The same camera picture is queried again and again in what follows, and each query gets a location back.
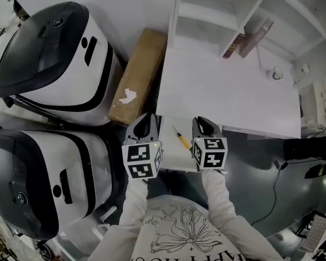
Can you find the person's white printed shirt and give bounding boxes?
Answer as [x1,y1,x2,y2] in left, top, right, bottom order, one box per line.
[129,195,251,261]

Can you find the grey book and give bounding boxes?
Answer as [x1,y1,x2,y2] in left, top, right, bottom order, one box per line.
[239,17,274,59]

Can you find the person's left forearm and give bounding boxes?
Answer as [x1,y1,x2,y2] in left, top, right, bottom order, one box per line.
[87,172,151,261]

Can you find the white paper scrap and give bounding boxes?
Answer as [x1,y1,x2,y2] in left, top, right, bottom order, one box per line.
[118,88,138,104]

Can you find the long cardboard box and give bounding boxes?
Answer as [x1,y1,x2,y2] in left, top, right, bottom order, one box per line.
[107,28,168,127]

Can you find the person's right forearm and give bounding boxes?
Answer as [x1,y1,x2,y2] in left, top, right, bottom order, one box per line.
[200,168,285,261]

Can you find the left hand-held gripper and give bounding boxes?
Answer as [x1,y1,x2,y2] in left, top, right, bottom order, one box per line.
[121,112,164,180]

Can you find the white mug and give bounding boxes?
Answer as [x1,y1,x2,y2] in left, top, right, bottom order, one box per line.
[266,66,284,81]

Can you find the white mesh rack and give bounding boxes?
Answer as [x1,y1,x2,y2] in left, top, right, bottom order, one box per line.
[298,210,326,253]

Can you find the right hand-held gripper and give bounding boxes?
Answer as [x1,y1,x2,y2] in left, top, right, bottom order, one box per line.
[190,116,229,171]

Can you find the yellow handle screwdriver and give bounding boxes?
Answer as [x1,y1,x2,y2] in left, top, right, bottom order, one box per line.
[172,126,192,151]

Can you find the grey chair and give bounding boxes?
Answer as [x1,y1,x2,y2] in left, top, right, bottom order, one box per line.
[57,205,118,261]

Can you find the black floor cable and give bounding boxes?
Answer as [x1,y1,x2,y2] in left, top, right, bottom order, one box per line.
[250,158,289,227]

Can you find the white desk with shelf unit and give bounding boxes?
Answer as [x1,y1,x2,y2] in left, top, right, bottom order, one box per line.
[154,0,326,140]

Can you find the white and black robot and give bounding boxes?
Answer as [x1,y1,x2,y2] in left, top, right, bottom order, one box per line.
[0,1,123,127]
[0,129,118,241]

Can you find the dark red book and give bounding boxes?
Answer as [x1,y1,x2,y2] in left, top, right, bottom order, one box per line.
[222,32,247,60]

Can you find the white drawer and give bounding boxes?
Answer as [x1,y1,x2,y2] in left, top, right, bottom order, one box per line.
[158,115,229,175]

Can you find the person's dark trousers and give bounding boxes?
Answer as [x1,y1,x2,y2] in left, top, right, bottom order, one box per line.
[146,169,208,209]

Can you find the thin white cord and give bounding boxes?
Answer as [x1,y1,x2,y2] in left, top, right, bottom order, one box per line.
[255,43,270,74]

